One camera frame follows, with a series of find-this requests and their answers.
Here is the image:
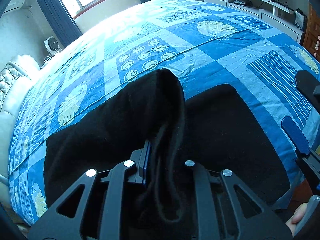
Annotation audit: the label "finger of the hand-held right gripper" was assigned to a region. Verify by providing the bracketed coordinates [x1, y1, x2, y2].
[281, 116, 320, 198]
[295, 70, 320, 105]

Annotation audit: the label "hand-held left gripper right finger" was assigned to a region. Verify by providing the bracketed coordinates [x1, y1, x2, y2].
[184, 159, 293, 240]

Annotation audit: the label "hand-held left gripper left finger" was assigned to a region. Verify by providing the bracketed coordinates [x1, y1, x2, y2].
[27, 140, 152, 240]

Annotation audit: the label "black pants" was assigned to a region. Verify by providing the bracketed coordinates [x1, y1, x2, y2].
[44, 68, 292, 240]

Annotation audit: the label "person's right hand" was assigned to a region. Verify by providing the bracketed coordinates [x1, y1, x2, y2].
[285, 202, 308, 230]

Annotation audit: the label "brown wooden cabinet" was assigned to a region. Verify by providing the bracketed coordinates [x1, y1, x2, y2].
[302, 2, 320, 63]

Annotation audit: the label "black device box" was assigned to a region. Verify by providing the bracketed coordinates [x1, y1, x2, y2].
[295, 9, 307, 29]

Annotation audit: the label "white television stand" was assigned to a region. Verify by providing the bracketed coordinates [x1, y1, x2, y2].
[202, 0, 305, 43]

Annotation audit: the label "white tufted leather headboard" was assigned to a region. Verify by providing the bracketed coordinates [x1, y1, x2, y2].
[0, 54, 40, 185]

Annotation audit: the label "blue patterned bedsheet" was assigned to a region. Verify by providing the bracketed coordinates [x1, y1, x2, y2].
[7, 0, 320, 227]

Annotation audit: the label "white box fan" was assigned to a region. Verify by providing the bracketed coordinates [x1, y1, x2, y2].
[44, 35, 61, 57]

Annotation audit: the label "white air conditioner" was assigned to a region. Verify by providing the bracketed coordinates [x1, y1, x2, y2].
[3, 0, 27, 14]

